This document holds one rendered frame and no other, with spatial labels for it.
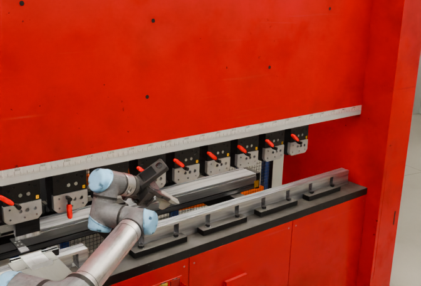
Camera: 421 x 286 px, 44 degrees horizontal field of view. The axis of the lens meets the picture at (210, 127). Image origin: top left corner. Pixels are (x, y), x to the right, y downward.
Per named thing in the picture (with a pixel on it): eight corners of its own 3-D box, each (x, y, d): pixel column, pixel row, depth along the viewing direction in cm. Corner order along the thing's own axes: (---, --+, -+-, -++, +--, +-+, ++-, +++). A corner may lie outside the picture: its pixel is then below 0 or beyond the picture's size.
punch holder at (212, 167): (207, 176, 265) (208, 145, 261) (197, 172, 272) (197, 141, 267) (229, 170, 274) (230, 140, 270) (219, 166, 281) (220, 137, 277)
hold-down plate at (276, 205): (260, 217, 292) (260, 212, 291) (254, 214, 296) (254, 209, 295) (297, 205, 310) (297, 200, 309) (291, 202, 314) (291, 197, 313)
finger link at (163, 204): (171, 212, 188) (150, 200, 184) (181, 201, 186) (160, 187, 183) (171, 217, 185) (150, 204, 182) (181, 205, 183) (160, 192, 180)
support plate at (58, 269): (32, 295, 192) (32, 293, 192) (8, 265, 212) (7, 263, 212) (78, 280, 203) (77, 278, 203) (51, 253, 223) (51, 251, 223)
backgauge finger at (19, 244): (11, 259, 218) (10, 248, 216) (-8, 236, 237) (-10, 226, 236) (39, 251, 225) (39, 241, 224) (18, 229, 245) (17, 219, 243)
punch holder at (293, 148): (289, 156, 302) (291, 128, 298) (279, 152, 308) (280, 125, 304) (307, 152, 311) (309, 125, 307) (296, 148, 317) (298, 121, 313)
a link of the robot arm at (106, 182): (83, 192, 164) (89, 165, 165) (108, 196, 173) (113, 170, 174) (101, 195, 160) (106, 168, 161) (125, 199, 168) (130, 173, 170)
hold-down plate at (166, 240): (135, 259, 243) (135, 253, 242) (128, 254, 247) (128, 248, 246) (187, 241, 261) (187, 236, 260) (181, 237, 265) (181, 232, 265)
